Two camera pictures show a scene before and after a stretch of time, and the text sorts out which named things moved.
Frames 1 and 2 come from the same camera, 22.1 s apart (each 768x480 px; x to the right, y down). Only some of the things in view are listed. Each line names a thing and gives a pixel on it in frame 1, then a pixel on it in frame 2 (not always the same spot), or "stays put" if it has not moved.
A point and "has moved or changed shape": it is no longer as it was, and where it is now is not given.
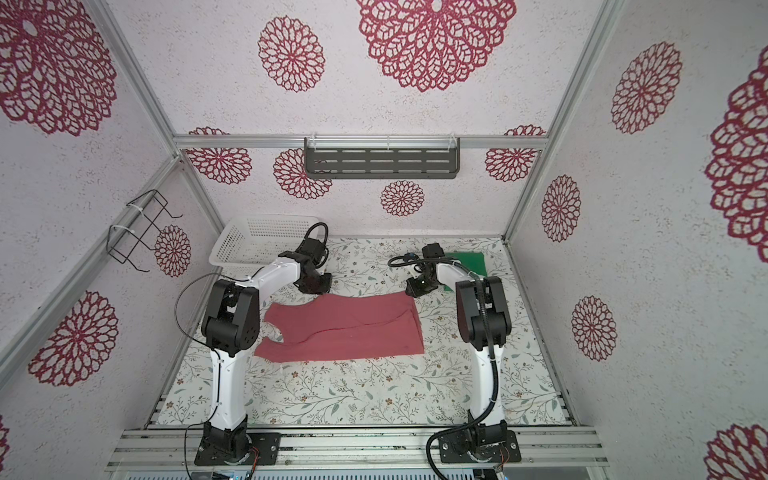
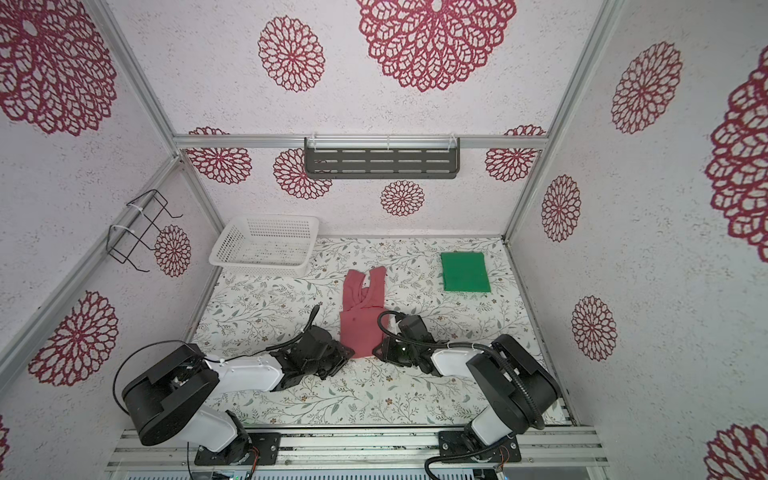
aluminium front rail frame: [542, 448] stays put
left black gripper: [325, 287] -> [341, 357]
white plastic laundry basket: [252, 241] stays put
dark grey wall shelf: [378, 157] stays put
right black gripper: [412, 282] -> [387, 352]
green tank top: [473, 261] stays put
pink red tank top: [362, 324] has moved or changed shape
